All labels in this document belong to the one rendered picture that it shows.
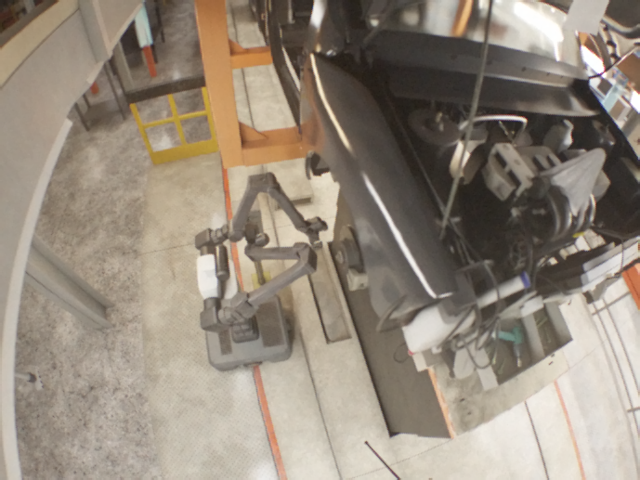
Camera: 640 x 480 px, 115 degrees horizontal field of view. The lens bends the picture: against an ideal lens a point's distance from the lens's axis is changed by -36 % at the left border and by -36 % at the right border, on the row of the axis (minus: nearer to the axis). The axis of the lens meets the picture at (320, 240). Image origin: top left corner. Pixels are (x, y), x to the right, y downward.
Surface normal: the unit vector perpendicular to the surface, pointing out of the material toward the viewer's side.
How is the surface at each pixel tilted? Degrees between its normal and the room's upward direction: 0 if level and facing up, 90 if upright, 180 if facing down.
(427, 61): 92
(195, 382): 0
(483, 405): 0
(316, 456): 0
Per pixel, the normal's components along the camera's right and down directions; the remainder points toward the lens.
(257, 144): 0.07, -0.53
